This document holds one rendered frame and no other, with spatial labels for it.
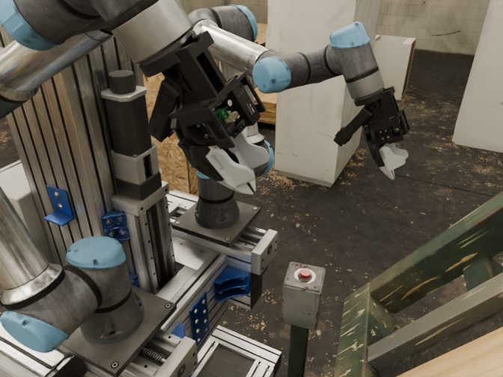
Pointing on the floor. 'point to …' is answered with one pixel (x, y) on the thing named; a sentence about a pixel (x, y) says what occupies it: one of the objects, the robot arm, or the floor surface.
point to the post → (297, 351)
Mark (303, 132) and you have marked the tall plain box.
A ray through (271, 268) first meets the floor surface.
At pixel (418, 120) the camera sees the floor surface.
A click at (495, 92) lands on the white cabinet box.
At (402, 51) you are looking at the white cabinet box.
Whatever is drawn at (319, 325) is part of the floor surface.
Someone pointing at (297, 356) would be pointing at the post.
